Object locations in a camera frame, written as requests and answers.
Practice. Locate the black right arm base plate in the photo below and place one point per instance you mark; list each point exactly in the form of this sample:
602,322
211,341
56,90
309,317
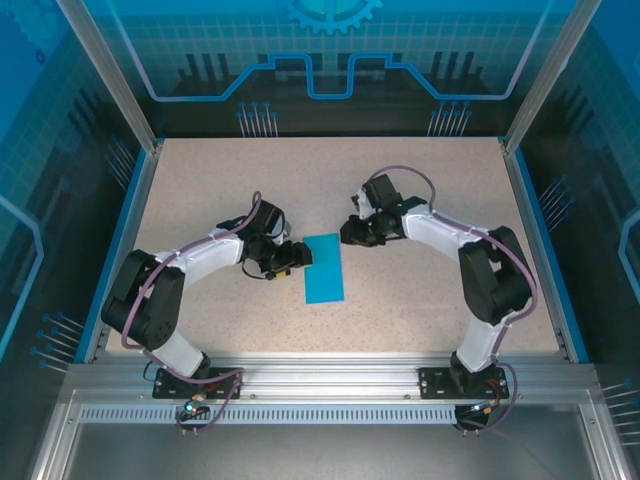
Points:
435,385

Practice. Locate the grey metal shelf plate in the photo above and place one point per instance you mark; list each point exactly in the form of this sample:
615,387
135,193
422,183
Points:
325,455

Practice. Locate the blue table side strip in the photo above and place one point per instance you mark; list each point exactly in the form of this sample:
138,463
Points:
536,210
127,210

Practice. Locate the aluminium frame post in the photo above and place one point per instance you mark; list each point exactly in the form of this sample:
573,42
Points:
545,75
115,85

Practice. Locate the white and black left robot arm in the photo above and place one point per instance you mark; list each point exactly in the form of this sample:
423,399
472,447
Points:
210,255

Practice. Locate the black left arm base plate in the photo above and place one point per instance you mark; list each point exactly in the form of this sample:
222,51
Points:
170,387

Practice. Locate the aluminium table frame rail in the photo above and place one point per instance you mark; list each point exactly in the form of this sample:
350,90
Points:
325,380

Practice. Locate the blue paper sheet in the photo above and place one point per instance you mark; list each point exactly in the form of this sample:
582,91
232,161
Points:
325,275

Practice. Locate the yellow power connector with light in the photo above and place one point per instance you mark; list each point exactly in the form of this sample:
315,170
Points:
482,408
192,406

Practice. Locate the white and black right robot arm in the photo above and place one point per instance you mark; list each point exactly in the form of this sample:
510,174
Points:
435,232

